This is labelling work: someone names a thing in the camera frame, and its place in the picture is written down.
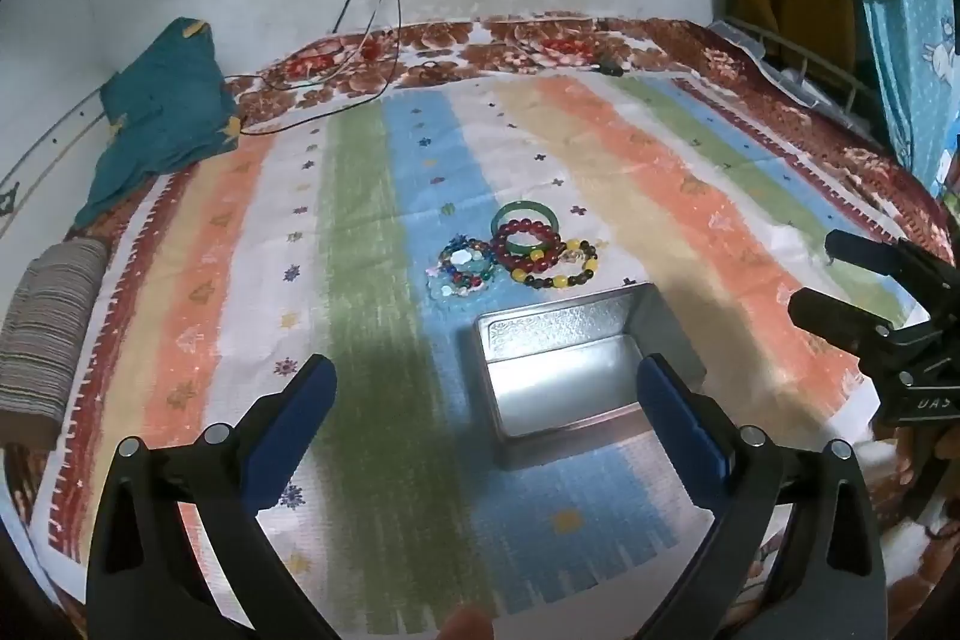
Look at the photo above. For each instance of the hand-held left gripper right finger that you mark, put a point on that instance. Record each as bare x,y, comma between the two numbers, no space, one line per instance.
681,430

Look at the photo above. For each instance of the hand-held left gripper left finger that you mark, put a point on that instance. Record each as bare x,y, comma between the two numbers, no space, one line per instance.
294,434

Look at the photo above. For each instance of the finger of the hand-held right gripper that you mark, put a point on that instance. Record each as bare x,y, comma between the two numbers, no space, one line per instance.
885,254
840,314

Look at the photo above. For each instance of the silver metal tin box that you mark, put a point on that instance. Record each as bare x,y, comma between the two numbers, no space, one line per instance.
570,385

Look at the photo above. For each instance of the green jade bangle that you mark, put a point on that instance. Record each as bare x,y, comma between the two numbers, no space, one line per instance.
504,212

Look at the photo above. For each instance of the person's left hand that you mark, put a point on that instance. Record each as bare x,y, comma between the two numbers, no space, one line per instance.
466,625

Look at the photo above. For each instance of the striped pastel blanket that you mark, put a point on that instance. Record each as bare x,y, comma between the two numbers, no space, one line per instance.
360,235

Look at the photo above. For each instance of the teal printed curtain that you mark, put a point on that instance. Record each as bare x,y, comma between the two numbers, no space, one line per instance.
911,25

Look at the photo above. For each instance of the grey striped rolled cloth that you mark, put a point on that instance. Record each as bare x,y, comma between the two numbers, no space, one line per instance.
45,340

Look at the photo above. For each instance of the small dark charger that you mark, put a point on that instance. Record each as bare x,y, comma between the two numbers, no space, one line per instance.
611,68

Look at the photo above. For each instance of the teal cloth bundle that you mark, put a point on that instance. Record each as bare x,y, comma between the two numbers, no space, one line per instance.
161,115

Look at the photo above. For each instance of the brown floral bed sheet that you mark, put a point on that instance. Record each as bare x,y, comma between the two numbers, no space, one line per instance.
525,40

